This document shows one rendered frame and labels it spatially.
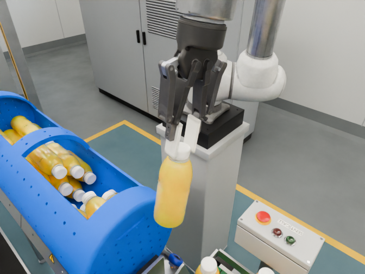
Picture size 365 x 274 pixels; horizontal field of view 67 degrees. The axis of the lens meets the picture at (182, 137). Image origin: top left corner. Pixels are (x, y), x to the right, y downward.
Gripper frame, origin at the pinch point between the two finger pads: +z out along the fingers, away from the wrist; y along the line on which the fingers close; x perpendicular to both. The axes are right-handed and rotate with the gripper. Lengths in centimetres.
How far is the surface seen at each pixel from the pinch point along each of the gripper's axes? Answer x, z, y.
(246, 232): 7.5, 30.9, -23.2
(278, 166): -61, 105, -193
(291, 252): 19.1, 28.0, -24.9
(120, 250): -5.5, 31.1, 7.8
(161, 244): -7.4, 40.1, -6.7
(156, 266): -2.0, 38.7, -0.7
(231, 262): 7.1, 42.1, -21.3
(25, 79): -152, 39, -9
